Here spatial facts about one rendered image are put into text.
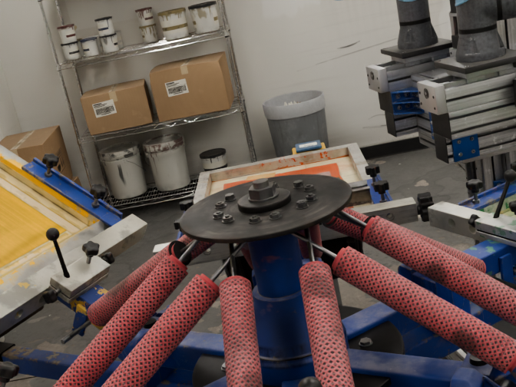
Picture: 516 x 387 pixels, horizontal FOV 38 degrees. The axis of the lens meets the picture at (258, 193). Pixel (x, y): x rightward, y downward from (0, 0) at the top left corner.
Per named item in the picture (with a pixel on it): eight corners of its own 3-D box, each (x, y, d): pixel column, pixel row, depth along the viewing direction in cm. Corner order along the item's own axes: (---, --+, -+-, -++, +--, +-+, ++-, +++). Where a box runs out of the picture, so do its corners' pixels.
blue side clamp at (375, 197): (366, 198, 230) (362, 176, 227) (382, 195, 229) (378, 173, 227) (382, 233, 201) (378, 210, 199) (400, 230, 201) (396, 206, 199)
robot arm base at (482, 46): (491, 49, 247) (487, 19, 244) (514, 53, 233) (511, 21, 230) (448, 59, 245) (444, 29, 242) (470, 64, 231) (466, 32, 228)
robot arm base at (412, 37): (428, 39, 294) (425, 14, 291) (444, 41, 280) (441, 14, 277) (391, 47, 292) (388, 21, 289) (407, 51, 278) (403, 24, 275)
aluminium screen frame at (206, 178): (202, 182, 278) (200, 172, 277) (358, 152, 275) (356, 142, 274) (182, 267, 203) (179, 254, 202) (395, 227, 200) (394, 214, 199)
